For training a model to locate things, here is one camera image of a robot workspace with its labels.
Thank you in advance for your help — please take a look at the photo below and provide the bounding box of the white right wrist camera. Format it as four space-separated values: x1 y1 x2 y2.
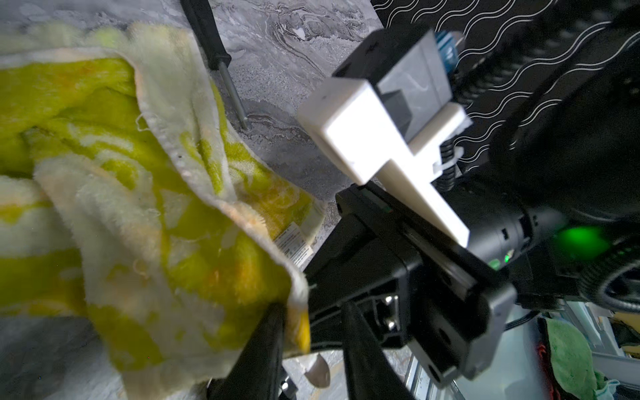
298 23 470 247

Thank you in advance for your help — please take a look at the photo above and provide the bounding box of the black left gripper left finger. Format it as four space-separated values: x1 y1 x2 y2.
207 303 286 399

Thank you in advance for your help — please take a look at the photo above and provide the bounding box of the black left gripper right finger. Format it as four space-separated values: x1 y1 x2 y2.
341 302 414 399

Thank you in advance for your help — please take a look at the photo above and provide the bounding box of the yellow green white towel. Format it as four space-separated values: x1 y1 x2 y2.
1 22 324 399

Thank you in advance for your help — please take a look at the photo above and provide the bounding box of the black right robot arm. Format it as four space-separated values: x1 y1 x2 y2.
298 1 639 399

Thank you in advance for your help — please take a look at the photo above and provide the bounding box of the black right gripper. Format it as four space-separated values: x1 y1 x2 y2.
305 183 517 386

